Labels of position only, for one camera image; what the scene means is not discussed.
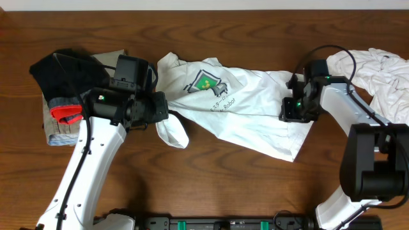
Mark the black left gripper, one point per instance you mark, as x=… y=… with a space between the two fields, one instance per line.
x=160 y=113

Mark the crumpled white garment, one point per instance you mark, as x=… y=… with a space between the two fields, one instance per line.
x=382 y=74

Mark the folded khaki pants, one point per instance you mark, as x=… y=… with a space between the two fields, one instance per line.
x=65 y=131

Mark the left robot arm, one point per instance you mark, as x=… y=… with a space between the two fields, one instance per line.
x=108 y=107

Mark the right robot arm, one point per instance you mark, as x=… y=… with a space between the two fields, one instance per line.
x=374 y=168

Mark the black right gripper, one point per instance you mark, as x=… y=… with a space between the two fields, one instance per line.
x=288 y=115

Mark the white printed t-shirt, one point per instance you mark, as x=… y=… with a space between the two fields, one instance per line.
x=234 y=104

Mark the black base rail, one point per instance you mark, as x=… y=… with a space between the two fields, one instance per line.
x=283 y=220

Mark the black garment with red trim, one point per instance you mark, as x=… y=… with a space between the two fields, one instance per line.
x=65 y=77

